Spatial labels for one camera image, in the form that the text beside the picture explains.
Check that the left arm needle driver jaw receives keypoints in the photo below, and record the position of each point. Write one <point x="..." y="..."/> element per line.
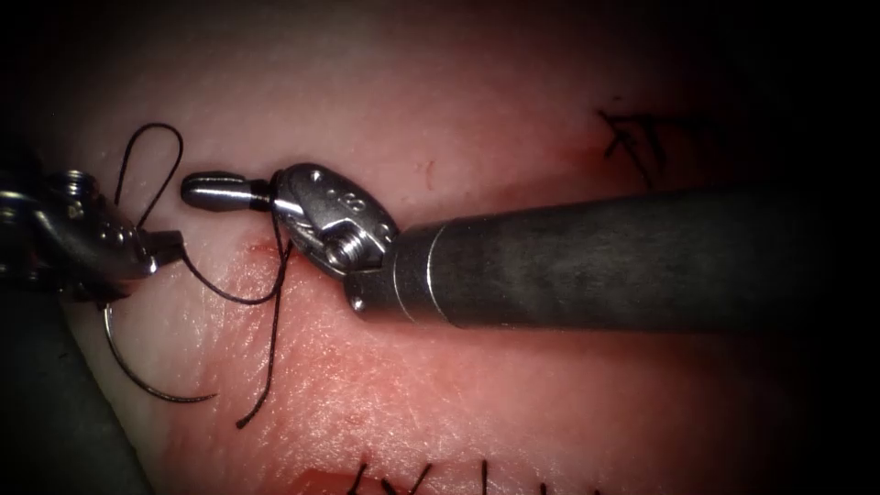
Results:
<point x="168" y="247"/>

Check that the left arm needle driver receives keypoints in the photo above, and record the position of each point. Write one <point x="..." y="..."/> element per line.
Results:
<point x="69" y="240"/>

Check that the grey cloth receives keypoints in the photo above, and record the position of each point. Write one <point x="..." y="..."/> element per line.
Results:
<point x="48" y="412"/>

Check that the tissue pad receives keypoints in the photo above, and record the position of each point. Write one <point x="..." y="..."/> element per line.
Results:
<point x="495" y="392"/>

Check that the curved steel needle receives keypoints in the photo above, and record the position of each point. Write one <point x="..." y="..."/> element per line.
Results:
<point x="141" y="385"/>

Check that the black stitching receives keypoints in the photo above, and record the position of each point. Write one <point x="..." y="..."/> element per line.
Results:
<point x="414" y="481"/>
<point x="629" y="141"/>

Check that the right arm needle driver jaw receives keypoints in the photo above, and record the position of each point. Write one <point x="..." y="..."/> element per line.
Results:
<point x="216" y="192"/>

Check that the right arm needle driver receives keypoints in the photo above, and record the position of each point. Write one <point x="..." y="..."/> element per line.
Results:
<point x="323" y="206"/>

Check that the black thread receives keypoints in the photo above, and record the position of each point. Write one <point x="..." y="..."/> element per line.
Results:
<point x="273" y="330"/>

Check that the dark right arm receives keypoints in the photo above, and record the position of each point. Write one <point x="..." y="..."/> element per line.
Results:
<point x="584" y="261"/>

